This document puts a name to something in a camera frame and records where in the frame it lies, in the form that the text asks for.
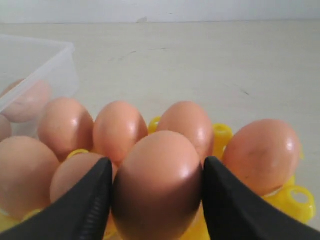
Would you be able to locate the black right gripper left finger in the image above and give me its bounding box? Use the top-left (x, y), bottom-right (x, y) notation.
top-left (0, 157), bottom-right (113, 240)

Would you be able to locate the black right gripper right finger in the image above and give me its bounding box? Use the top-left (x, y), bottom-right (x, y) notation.
top-left (202, 156), bottom-right (320, 240)

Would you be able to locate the yellow plastic egg tray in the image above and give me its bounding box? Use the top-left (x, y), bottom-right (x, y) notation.
top-left (0, 116), bottom-right (316, 240)

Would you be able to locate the clear plastic bin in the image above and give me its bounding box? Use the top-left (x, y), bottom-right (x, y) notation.
top-left (0, 34), bottom-right (79, 137)

